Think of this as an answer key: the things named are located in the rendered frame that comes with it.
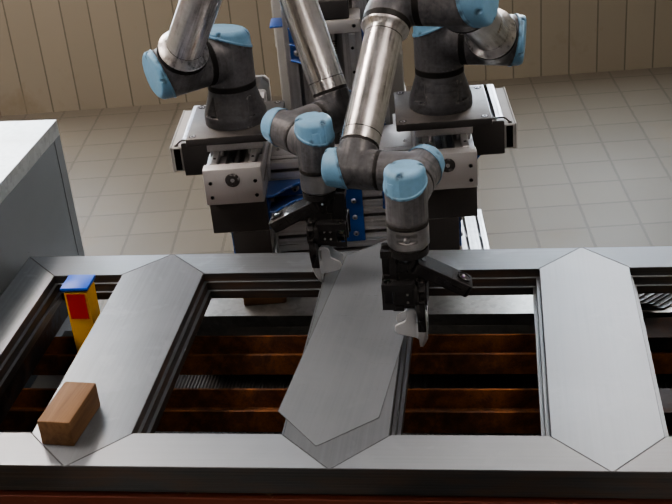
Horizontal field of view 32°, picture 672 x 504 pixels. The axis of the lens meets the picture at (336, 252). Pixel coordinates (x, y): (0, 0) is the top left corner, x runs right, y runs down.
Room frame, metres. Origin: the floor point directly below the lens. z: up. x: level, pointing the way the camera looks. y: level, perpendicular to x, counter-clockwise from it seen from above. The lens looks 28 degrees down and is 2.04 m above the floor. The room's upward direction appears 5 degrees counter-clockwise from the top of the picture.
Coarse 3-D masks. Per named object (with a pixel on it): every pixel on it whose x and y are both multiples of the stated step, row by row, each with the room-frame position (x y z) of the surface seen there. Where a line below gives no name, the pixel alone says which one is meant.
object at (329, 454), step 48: (48, 288) 2.20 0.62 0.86; (96, 288) 2.22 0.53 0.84; (240, 288) 2.16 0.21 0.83; (288, 288) 2.15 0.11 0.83; (432, 288) 2.09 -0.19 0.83; (480, 288) 2.07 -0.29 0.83; (528, 288) 2.06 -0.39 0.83; (192, 336) 2.00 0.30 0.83; (0, 384) 1.88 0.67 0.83; (144, 432) 1.67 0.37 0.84; (288, 432) 1.59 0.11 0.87; (384, 432) 1.57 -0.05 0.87; (0, 480) 1.58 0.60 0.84; (48, 480) 1.56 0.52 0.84; (96, 480) 1.55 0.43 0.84; (144, 480) 1.54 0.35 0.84; (192, 480) 1.52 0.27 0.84; (240, 480) 1.51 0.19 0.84; (288, 480) 1.50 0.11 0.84; (336, 480) 1.48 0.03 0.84; (384, 480) 1.47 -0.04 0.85; (432, 480) 1.46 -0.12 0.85; (480, 480) 1.44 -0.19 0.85; (528, 480) 1.43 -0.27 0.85; (576, 480) 1.42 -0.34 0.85; (624, 480) 1.41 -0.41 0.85
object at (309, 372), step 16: (304, 368) 1.78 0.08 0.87; (320, 368) 1.78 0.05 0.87; (336, 368) 1.77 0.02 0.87; (352, 368) 1.77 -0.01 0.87; (368, 368) 1.76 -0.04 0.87; (384, 368) 1.76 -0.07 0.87; (304, 384) 1.73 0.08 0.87; (320, 384) 1.72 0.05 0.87; (336, 384) 1.72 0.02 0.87; (352, 384) 1.71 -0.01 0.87; (368, 384) 1.71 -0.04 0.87; (384, 384) 1.71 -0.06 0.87
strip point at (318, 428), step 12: (288, 420) 1.62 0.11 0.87; (300, 420) 1.62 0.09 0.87; (312, 420) 1.62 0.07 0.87; (324, 420) 1.61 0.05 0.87; (336, 420) 1.61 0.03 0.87; (348, 420) 1.61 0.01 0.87; (360, 420) 1.61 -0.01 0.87; (372, 420) 1.60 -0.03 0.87; (300, 432) 1.59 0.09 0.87; (312, 432) 1.58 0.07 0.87; (324, 432) 1.58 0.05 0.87; (336, 432) 1.58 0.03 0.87
